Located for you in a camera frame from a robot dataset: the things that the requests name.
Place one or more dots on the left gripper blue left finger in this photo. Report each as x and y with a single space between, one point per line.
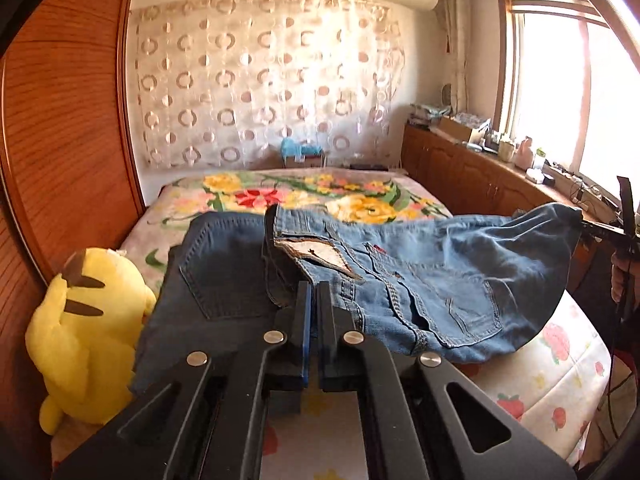
288 361

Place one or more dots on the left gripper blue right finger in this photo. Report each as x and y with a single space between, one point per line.
342 349

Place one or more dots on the blue denim jeans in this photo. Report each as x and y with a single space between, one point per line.
468 287

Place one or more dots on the person's right hand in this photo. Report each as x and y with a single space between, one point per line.
620 267

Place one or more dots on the pink bottle on cabinet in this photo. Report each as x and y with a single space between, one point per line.
524 156

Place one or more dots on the pink floral blanket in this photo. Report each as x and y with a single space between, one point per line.
349 195

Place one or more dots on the white strawberry print quilt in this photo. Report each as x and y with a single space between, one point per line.
420 418

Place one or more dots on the wooden low cabinet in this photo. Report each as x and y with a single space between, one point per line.
467 182

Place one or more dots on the cardboard box on cabinet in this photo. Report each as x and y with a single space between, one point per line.
465 127

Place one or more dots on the blue item box at headboard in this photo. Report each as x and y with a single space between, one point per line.
296 154

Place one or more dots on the yellow Pikachu plush toy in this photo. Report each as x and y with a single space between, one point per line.
83 337

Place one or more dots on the wooden louvered wardrobe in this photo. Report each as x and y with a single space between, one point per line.
67 175

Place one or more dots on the sheer circle pattern curtain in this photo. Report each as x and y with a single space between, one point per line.
221 83

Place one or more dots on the side window curtain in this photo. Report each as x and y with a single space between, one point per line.
458 29

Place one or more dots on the window with wooden frame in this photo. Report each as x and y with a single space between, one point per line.
568 84

